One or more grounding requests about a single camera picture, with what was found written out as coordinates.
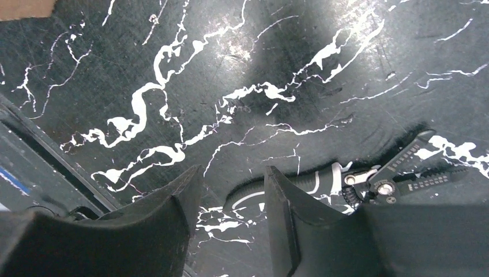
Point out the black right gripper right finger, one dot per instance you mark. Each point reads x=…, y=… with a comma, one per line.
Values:
x=308, y=238

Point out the black handled pliers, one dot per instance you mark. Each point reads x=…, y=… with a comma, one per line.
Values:
x=379, y=184

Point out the brown cardboard box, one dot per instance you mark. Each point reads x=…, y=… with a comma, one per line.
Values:
x=20, y=9

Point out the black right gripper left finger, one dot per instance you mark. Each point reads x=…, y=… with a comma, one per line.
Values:
x=148, y=237

